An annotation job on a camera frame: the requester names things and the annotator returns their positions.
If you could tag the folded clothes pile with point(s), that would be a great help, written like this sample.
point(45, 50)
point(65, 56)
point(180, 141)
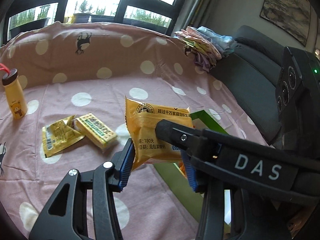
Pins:
point(206, 46)

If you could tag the black tracking camera device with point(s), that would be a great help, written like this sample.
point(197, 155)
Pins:
point(297, 96)

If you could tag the gold foil snack pack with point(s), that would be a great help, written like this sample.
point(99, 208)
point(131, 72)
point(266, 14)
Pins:
point(60, 135)

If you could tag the framed wall painting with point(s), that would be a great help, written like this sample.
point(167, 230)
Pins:
point(292, 16)

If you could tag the orange snack bag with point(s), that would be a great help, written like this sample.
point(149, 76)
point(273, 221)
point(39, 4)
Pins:
point(182, 169)

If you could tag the green cardboard box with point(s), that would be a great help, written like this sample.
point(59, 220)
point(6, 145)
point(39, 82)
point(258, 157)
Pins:
point(199, 144)

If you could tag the pink polka dot bedsheet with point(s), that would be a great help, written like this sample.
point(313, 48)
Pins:
point(75, 69)

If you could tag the yellow bear bottle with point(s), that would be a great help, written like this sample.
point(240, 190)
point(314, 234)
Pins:
point(14, 92)

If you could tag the soda cracker pack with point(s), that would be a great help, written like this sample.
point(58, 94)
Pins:
point(96, 131)

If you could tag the black window frame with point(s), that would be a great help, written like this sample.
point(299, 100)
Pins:
point(24, 15)

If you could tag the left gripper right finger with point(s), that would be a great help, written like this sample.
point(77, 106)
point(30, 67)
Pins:
point(253, 216)

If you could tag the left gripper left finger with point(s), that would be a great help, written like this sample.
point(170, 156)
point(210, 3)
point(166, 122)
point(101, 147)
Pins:
point(65, 214)

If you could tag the dark grey sofa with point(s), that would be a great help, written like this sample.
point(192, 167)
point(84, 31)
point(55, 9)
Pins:
point(251, 73)

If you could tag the yellow bread snack pack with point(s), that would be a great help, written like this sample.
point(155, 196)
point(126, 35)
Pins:
point(141, 120)

